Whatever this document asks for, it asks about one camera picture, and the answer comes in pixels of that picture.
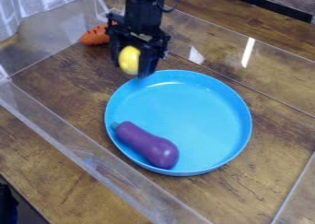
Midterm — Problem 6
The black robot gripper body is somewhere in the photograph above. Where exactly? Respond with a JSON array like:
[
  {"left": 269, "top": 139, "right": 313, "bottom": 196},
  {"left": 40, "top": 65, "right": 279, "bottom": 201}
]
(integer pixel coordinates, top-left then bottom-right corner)
[{"left": 106, "top": 0, "right": 170, "bottom": 48}]

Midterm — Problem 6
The grey checkered curtain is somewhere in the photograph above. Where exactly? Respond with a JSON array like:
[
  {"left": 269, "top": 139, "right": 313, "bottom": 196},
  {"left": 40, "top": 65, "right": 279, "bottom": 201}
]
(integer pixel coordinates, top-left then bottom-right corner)
[{"left": 0, "top": 0, "right": 75, "bottom": 41}]

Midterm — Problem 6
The clear acrylic enclosure wall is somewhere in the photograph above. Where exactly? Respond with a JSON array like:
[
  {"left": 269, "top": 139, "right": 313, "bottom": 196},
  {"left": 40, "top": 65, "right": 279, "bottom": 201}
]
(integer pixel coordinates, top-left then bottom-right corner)
[{"left": 0, "top": 0, "right": 315, "bottom": 224}]

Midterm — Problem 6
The orange toy carrot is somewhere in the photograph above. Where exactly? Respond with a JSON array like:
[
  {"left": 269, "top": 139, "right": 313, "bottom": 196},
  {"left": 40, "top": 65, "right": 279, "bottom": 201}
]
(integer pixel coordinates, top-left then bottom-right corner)
[{"left": 80, "top": 23, "right": 110, "bottom": 45}]

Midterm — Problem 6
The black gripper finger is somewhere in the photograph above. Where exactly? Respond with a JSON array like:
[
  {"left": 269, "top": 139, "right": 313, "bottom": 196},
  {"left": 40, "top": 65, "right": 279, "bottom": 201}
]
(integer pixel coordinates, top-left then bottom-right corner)
[
  {"left": 110, "top": 30, "right": 132, "bottom": 67},
  {"left": 138, "top": 42, "right": 167, "bottom": 78}
]

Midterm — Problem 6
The purple toy eggplant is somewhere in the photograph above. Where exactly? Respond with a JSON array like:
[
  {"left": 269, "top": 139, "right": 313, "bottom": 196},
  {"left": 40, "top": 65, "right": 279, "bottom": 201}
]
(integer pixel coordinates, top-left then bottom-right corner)
[{"left": 112, "top": 121, "right": 180, "bottom": 169}]

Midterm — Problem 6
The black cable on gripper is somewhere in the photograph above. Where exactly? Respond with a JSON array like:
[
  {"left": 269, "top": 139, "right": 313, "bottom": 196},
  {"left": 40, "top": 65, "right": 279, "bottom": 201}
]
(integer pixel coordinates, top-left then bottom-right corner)
[{"left": 156, "top": 0, "right": 180, "bottom": 14}]

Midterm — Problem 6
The dark wooden baseboard strip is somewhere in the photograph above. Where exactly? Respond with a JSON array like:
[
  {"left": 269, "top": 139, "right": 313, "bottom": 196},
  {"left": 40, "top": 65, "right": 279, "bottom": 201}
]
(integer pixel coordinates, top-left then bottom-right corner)
[{"left": 239, "top": 0, "right": 313, "bottom": 23}]

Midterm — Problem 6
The blue round plastic tray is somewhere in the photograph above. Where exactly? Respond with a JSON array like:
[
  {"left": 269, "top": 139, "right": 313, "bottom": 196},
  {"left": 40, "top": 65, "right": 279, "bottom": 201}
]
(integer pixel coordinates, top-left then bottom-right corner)
[{"left": 104, "top": 70, "right": 253, "bottom": 176}]

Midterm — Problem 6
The yellow toy lemon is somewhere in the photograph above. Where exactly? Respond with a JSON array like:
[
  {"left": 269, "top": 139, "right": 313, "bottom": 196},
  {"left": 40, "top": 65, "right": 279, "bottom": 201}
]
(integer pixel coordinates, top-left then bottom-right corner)
[{"left": 118, "top": 45, "right": 140, "bottom": 75}]

